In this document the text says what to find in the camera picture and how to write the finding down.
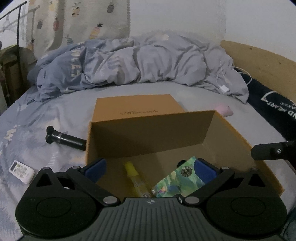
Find green tissue pack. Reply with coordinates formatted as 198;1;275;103
152;157;205;198

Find yellow spray bottle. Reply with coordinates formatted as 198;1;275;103
124;161;152;198

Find brown cardboard box lid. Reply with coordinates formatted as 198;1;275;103
92;94;185;123

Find black printed pillow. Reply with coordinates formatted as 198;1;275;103
234;67;295;141

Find black cylindrical handheld device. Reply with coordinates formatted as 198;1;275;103
45;126;87;151

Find white remote control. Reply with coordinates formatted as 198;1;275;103
9;160;35;184

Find brown cardboard box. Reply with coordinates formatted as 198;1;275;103
85;111;284;199

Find pink computer mouse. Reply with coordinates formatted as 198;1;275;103
215;104;233;117

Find wooden headboard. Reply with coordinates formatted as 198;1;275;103
220;40;296;102

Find grey blue duvet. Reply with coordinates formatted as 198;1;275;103
28;31;249;103

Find brown bedside cabinet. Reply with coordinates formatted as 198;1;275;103
1;45;37;107

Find pineapple print curtain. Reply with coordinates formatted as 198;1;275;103
26;0;130;58

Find black clothes rack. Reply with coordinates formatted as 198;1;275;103
0;1;28;93

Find white charger with cable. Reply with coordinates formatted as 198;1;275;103
216;61;252;93

